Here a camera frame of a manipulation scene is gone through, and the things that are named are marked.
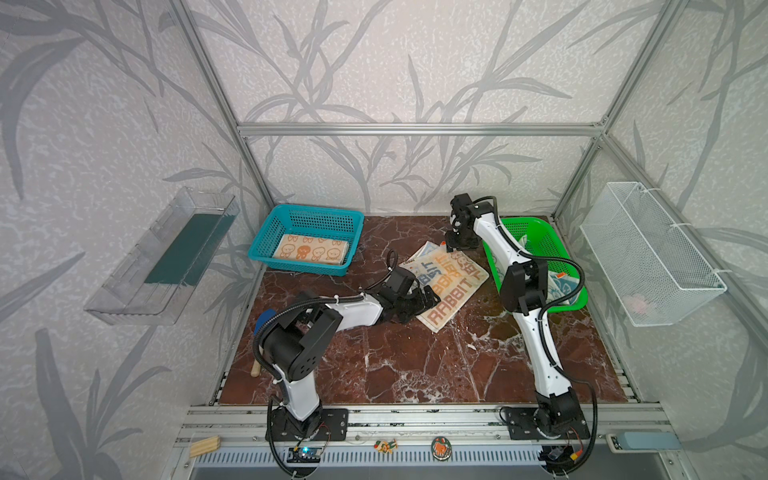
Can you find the left green circuit board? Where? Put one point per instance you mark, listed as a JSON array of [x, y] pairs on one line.
[[304, 455]]

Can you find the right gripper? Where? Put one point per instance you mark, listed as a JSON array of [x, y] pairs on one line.
[[458, 238]]

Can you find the teal patterned towel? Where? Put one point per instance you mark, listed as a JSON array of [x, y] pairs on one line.
[[563, 277]]

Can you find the wooden block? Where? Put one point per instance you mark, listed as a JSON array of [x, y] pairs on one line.
[[204, 446]]

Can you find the rabbit lettered towel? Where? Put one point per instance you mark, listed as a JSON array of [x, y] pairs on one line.
[[453, 276]]

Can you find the aluminium frame rail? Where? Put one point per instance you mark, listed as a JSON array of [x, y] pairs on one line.
[[254, 129]]

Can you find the orange rabbit towel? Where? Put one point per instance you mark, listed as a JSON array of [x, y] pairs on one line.
[[309, 249]]

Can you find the pink object in wire basket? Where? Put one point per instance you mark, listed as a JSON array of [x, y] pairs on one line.
[[636, 304]]

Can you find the clear acrylic wall shelf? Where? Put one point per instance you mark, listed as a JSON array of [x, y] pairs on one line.
[[152, 285]]

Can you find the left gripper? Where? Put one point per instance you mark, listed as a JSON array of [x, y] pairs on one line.
[[421, 300]]

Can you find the right circuit board with wires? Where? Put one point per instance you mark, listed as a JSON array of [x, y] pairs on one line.
[[561, 455]]

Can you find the round orange sticker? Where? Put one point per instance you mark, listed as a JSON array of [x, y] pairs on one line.
[[441, 448]]

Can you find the white wire mesh basket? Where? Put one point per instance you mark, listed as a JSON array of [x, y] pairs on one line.
[[642, 250]]

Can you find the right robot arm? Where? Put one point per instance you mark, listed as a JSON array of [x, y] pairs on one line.
[[524, 294]]

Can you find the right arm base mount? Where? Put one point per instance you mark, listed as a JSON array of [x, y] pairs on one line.
[[529, 423]]

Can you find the teal plastic basket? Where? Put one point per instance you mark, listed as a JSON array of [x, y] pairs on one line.
[[329, 223]]

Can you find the blue handled tool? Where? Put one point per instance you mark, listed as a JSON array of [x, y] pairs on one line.
[[263, 324]]

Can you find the small orange green trinket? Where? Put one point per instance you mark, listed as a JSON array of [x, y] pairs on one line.
[[386, 447]]

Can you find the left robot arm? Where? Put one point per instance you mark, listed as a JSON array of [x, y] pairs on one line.
[[290, 343]]

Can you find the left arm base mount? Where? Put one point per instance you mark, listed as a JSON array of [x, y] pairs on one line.
[[323, 424]]

